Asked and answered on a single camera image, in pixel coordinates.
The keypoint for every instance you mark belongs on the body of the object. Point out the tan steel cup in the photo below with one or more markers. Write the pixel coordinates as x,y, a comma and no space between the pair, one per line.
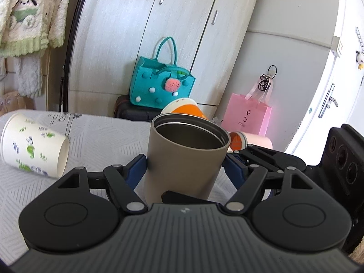
182,165

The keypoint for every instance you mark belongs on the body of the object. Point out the teal felt handbag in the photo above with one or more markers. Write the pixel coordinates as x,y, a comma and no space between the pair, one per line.
159,85

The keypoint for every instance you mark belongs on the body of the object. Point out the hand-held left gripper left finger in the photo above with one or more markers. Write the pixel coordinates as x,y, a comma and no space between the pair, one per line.
137,168

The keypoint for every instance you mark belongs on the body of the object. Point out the black curved frame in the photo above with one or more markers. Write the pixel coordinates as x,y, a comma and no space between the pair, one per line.
71,39

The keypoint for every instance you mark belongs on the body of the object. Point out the white paper cup green print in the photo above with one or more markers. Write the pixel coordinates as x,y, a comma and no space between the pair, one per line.
31,145

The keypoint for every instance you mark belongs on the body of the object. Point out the white door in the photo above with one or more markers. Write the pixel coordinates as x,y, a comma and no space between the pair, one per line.
321,71

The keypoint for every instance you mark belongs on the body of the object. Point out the cream fluffy garment green trim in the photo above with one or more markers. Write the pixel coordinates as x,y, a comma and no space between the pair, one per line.
31,11

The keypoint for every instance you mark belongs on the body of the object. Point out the small white plush toy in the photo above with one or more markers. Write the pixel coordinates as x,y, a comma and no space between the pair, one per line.
360,58

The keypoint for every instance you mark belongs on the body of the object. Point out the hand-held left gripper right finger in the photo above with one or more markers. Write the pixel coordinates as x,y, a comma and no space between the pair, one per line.
233,171

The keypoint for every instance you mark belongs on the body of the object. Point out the pink and orange paper cup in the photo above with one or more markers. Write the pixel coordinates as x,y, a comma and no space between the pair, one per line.
253,139

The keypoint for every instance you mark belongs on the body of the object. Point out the orange and white paper cup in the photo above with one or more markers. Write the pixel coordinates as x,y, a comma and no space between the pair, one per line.
187,109

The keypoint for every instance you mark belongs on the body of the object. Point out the black suitcase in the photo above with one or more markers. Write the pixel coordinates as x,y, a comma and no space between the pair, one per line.
130,111

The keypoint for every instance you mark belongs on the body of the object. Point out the white fluffy cloth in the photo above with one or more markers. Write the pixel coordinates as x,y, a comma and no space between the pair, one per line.
27,74

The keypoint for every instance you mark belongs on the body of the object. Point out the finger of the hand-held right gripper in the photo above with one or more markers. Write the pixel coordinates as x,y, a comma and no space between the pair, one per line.
264,155

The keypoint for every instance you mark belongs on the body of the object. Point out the pink paper bag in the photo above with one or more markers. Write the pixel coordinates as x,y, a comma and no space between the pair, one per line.
247,116

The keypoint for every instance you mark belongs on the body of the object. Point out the white wardrobe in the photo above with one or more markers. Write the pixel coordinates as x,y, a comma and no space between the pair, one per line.
182,20

